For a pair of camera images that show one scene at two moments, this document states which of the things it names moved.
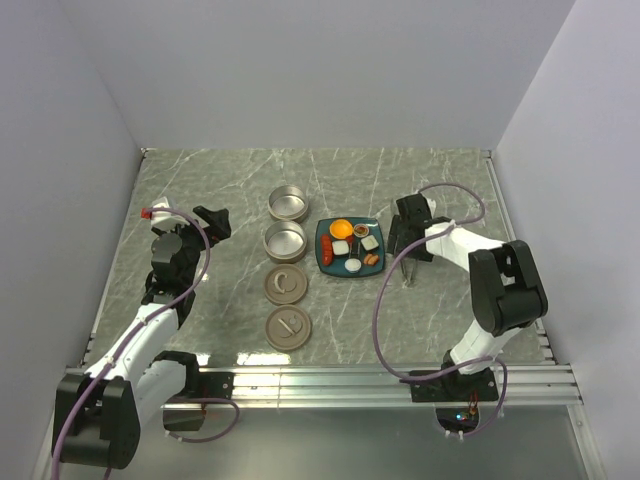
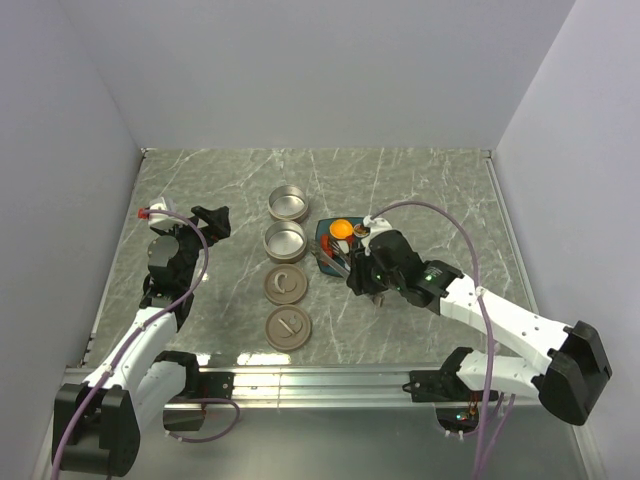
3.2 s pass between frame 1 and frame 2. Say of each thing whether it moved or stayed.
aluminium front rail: stayed
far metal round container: stayed
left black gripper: stayed
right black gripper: moved
